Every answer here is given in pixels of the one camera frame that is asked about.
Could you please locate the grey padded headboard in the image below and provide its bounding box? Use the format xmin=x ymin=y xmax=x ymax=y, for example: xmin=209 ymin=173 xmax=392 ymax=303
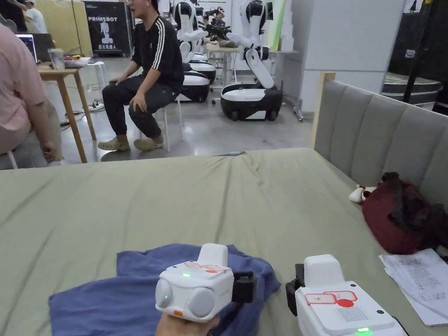
xmin=314 ymin=72 xmax=448 ymax=224

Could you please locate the light wooden table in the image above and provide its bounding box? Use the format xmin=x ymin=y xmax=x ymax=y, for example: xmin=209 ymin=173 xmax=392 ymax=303
xmin=206 ymin=42 xmax=300 ymax=88

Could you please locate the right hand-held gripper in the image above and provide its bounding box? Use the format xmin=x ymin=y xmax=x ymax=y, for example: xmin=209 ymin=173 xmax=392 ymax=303
xmin=285 ymin=254 xmax=406 ymax=336

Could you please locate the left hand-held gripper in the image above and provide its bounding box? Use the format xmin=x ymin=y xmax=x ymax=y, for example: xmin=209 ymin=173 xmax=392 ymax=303
xmin=155 ymin=243 xmax=259 ymax=323

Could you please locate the white wheeled robot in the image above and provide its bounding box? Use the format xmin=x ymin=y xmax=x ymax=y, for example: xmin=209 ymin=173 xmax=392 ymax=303
xmin=201 ymin=0 xmax=283 ymax=123
xmin=171 ymin=0 xmax=217 ymax=103

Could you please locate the white stool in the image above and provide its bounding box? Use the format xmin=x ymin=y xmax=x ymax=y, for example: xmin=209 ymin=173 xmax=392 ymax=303
xmin=85 ymin=61 xmax=107 ymax=89
xmin=139 ymin=94 xmax=184 ymax=153

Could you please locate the stack of printed papers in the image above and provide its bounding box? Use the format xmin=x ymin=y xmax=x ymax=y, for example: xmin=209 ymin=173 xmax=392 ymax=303
xmin=378 ymin=248 xmax=448 ymax=326

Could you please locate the black standing banner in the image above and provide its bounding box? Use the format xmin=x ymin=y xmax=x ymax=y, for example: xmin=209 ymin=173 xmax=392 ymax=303
xmin=83 ymin=0 xmax=129 ymax=57

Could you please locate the person's left hand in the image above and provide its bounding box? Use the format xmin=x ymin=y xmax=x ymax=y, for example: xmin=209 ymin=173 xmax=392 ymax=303
xmin=155 ymin=311 xmax=221 ymax=336

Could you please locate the dark blue shirt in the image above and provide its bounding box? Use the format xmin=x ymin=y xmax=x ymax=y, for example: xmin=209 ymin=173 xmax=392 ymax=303
xmin=49 ymin=244 xmax=282 ymax=336

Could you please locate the bed with pale green sheet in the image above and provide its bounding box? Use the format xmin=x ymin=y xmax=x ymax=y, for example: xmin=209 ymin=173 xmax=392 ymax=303
xmin=0 ymin=147 xmax=448 ymax=336

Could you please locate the dark red plush toy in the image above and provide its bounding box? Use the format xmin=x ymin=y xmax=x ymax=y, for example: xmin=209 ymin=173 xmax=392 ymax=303
xmin=349 ymin=171 xmax=448 ymax=255

